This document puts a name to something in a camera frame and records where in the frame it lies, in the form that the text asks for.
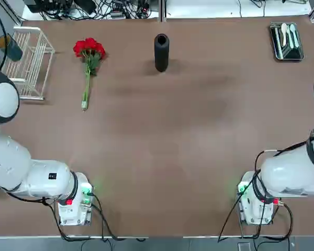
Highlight white wire rack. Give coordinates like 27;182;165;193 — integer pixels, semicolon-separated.
0;26;56;101

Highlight teal cup yellow inside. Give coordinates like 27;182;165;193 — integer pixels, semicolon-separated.
0;35;24;62

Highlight red rose bouquet green stems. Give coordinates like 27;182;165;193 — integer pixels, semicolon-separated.
72;37;107;113

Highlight silver metal tray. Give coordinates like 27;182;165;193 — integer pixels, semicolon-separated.
269;21;305;63

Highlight black ribbed vase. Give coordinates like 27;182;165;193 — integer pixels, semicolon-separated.
153;33;169;73

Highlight beige wooden spoon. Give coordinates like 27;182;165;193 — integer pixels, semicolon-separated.
281;22;289;47

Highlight aluminium frame post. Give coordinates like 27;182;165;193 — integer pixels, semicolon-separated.
159;0;166;23

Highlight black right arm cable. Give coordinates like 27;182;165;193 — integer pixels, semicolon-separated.
217;149;295;243

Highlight mint green spoon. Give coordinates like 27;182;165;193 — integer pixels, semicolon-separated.
289;24;296;49

